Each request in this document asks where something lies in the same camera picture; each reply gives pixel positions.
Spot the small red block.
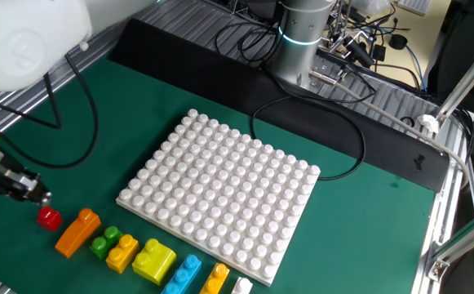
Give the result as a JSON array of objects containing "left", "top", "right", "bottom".
[{"left": 36, "top": 206, "right": 64, "bottom": 233}]

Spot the orange sloped block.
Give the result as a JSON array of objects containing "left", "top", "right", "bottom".
[{"left": 54, "top": 207, "right": 102, "bottom": 259}]

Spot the green two-stud block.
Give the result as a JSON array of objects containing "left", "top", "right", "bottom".
[{"left": 89, "top": 225, "right": 124, "bottom": 261}]

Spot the yellow-orange two-stud block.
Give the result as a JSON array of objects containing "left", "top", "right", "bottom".
[{"left": 105, "top": 234, "right": 140, "bottom": 274}]

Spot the large lime yellow block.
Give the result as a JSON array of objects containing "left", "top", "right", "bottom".
[{"left": 131, "top": 238, "right": 178, "bottom": 287}]

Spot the light blue three-stud block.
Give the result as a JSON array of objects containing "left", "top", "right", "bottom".
[{"left": 160, "top": 253, "right": 203, "bottom": 294}]

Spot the white studded baseplate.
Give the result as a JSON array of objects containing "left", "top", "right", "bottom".
[{"left": 115, "top": 108, "right": 322, "bottom": 287}]

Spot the yellow-orange four-stud block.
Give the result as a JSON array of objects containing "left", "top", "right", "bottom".
[{"left": 198, "top": 262, "right": 231, "bottom": 294}]

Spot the white four-stud block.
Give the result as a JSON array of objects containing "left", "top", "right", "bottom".
[{"left": 230, "top": 276, "right": 254, "bottom": 294}]

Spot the black table mat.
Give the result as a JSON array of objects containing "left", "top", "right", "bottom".
[{"left": 108, "top": 18, "right": 452, "bottom": 193}]

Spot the green cutting mat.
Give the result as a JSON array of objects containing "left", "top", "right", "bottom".
[{"left": 0, "top": 52, "right": 437, "bottom": 294}]

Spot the black round puck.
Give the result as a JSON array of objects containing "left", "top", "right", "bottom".
[{"left": 388, "top": 33, "right": 409, "bottom": 51}]

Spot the white crumpled tissue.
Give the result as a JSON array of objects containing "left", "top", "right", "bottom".
[{"left": 417, "top": 114, "right": 441, "bottom": 135}]

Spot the white keyboard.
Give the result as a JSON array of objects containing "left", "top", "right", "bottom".
[{"left": 396, "top": 0, "right": 432, "bottom": 16}]

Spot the diagonal aluminium beam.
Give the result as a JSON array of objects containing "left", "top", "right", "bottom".
[{"left": 435, "top": 30, "right": 474, "bottom": 123}]

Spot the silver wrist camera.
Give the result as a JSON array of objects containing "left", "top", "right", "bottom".
[{"left": 2, "top": 167, "right": 41, "bottom": 193}]

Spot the black table cable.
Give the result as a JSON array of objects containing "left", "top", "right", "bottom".
[{"left": 250, "top": 96, "right": 367, "bottom": 181}]

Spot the black camera on stand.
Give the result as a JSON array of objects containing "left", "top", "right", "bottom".
[{"left": 342, "top": 35, "right": 375, "bottom": 69}]

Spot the grey braided hose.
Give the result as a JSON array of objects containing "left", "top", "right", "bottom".
[{"left": 308, "top": 69, "right": 472, "bottom": 187}]

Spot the blue cable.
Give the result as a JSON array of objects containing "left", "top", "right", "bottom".
[{"left": 403, "top": 43, "right": 429, "bottom": 93}]

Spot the aluminium frame post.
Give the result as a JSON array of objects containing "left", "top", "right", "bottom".
[{"left": 427, "top": 212, "right": 474, "bottom": 283}]

